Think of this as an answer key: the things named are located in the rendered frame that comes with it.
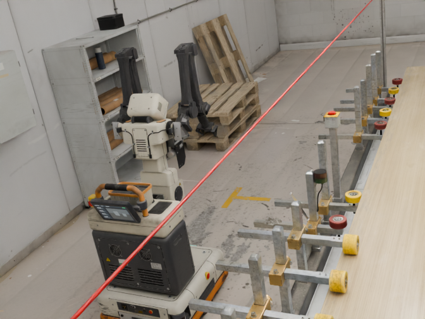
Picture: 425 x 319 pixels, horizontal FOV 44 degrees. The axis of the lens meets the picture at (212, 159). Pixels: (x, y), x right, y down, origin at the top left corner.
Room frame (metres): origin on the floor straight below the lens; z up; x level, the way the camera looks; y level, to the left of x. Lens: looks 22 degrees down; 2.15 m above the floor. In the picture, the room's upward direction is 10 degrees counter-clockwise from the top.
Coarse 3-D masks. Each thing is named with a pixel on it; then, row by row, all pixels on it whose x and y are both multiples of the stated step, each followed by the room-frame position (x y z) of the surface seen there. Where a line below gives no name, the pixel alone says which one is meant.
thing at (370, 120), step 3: (342, 120) 3.51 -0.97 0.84; (345, 120) 3.50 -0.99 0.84; (348, 120) 3.49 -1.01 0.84; (351, 120) 3.48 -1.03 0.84; (354, 120) 3.47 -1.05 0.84; (369, 120) 3.42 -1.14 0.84; (372, 120) 3.42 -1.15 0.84; (375, 120) 3.41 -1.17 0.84; (378, 120) 3.40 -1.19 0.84; (381, 120) 3.38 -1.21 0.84; (384, 120) 3.38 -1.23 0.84; (387, 120) 3.37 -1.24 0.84
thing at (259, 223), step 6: (258, 222) 2.24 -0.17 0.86; (264, 222) 2.23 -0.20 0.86; (282, 222) 2.20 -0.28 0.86; (288, 222) 2.19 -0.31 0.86; (288, 228) 2.17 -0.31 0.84; (318, 228) 2.10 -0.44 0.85; (324, 228) 2.09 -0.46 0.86; (330, 228) 2.07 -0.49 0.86; (336, 234) 2.06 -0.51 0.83; (342, 234) 2.05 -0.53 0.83
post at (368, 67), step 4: (368, 64) 3.71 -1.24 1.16; (368, 68) 3.70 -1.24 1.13; (368, 72) 3.70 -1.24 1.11; (368, 76) 3.70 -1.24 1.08; (368, 80) 3.70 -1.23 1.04; (368, 84) 3.70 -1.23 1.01; (368, 88) 3.70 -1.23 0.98; (372, 88) 3.72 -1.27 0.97; (368, 92) 3.70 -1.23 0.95; (372, 92) 3.71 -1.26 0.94; (368, 96) 3.70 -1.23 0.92; (372, 96) 3.70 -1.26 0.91; (368, 100) 3.70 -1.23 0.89; (372, 100) 3.70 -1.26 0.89; (368, 104) 3.70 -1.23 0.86; (372, 116) 3.69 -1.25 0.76
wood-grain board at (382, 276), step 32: (416, 96) 3.58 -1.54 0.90; (416, 128) 2.98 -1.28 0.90; (384, 160) 2.61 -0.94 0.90; (416, 160) 2.54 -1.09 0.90; (384, 192) 2.25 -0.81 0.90; (416, 192) 2.20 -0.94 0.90; (352, 224) 2.01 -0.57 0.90; (384, 224) 1.97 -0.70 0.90; (416, 224) 1.92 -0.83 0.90; (352, 256) 1.77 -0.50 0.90; (384, 256) 1.73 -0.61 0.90; (416, 256) 1.70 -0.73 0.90; (352, 288) 1.57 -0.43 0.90; (384, 288) 1.54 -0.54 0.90; (416, 288) 1.51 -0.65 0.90
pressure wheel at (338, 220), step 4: (332, 216) 2.10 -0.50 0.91; (336, 216) 2.09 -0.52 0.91; (340, 216) 2.09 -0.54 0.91; (344, 216) 2.08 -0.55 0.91; (332, 220) 2.06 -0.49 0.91; (336, 220) 2.06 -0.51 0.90; (340, 220) 2.05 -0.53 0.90; (344, 220) 2.04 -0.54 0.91; (332, 224) 2.05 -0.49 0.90; (336, 224) 2.03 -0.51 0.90; (340, 224) 2.03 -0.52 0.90; (344, 224) 2.04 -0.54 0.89; (336, 228) 2.03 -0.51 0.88; (340, 228) 2.03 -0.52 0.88
